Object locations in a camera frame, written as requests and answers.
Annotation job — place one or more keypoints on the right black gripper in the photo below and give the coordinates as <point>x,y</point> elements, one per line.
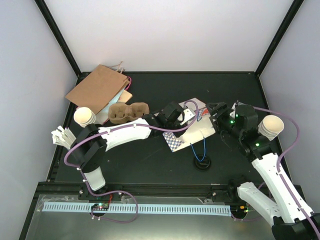
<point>221,106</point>

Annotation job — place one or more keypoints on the blue checkered paper bag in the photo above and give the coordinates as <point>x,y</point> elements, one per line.
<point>201,129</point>

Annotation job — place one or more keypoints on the brown pulp cup carrier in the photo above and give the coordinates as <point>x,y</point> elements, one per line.
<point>121,113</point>

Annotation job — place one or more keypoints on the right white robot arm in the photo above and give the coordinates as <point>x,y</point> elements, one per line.
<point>288,214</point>

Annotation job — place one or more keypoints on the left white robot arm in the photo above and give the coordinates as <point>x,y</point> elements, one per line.
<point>87,151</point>

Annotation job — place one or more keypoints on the pink and blue paper bags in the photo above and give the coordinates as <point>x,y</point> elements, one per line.
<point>122,96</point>

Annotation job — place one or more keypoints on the black plastic cup lid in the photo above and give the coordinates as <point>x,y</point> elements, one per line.
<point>202,164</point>

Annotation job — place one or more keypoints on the right stack of paper cups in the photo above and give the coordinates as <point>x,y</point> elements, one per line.
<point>271,126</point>

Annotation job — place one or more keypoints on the stack of paper cups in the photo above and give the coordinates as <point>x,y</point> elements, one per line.
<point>271,126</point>
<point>83,116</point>

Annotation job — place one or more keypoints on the brown kraft paper bag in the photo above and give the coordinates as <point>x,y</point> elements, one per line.
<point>97,89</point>

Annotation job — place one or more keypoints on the left stack of paper cups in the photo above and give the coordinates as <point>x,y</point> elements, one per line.
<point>83,116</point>

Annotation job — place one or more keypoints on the small circuit board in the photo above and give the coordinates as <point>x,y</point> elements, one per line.
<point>100,207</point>

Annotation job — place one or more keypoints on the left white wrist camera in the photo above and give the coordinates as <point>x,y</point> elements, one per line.
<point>188,115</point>

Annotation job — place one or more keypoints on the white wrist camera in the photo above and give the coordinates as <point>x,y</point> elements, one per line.
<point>233,110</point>
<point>188,115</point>

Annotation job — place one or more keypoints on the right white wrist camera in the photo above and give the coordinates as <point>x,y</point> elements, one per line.
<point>233,110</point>

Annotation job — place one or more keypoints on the light blue cable duct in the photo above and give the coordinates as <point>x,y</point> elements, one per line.
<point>156,209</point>

